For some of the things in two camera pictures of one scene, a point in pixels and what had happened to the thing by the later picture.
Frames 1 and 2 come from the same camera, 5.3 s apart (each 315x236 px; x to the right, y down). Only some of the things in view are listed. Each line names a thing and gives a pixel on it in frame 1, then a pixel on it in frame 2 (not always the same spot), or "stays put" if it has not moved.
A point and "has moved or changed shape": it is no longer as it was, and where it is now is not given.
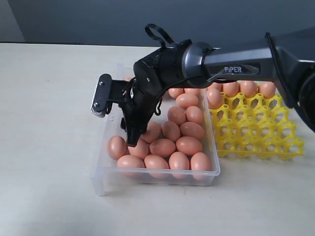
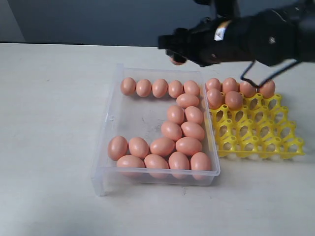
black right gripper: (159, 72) → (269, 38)
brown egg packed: (217, 85) stays put
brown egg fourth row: (153, 132) has moved or changed shape
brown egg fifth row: (162, 146) stays put
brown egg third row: (214, 97) stays put
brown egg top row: (196, 91) stays put
